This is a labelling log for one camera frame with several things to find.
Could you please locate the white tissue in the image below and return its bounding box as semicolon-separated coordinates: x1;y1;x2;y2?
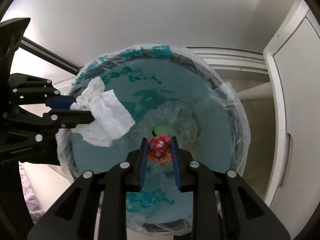
70;77;135;147

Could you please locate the red strawberry candy wrapper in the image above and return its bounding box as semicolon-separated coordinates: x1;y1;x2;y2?
148;135;172;163

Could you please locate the clear plastic bottle green label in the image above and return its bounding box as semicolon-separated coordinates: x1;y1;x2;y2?
151;122;178;137

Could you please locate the clear orange-print plastic bag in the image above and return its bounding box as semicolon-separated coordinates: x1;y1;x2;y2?
132;102;201;151

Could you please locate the trash bin with teal liner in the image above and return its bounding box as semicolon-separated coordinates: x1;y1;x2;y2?
56;43;252;235

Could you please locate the grey floral blanket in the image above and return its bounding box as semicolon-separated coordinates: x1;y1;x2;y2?
19;163;44;224

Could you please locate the white nightstand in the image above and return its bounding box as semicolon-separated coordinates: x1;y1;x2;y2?
264;0;319;238

